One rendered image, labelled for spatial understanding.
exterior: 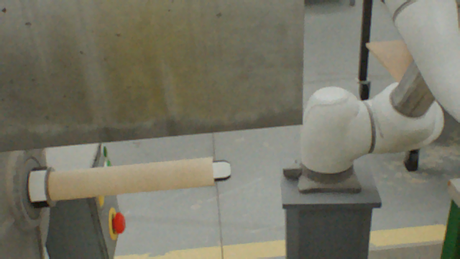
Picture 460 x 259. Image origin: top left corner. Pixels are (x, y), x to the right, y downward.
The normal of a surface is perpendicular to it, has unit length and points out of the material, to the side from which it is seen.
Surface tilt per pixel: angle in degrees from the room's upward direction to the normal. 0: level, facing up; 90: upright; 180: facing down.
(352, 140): 87
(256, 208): 0
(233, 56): 90
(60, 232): 90
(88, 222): 90
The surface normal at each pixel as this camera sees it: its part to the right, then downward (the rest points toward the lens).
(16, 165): 0.67, -0.48
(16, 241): 1.00, 0.03
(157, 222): -0.07, -0.87
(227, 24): 0.07, 0.48
